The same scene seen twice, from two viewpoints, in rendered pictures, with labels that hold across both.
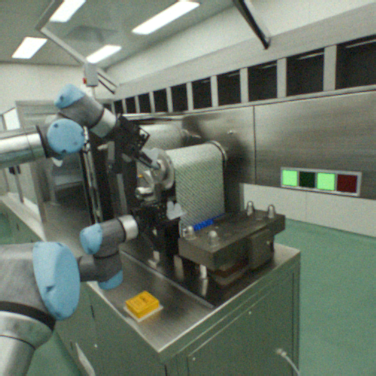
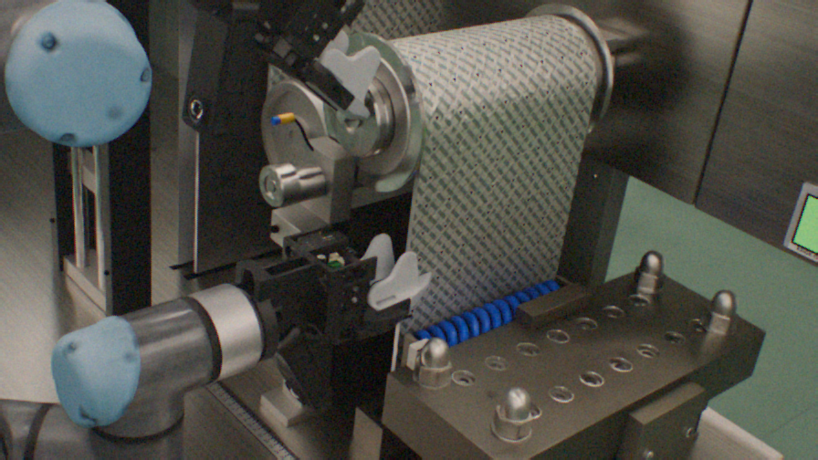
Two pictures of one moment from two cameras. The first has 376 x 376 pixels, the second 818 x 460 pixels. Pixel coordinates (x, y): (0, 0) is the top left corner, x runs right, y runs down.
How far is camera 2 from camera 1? 0.24 m
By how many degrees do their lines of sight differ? 15
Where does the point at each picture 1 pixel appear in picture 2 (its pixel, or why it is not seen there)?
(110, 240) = (165, 389)
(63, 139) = (69, 99)
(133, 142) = (297, 33)
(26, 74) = not seen: outside the picture
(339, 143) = not seen: outside the picture
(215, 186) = (548, 186)
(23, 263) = not seen: outside the picture
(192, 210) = (453, 270)
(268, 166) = (757, 162)
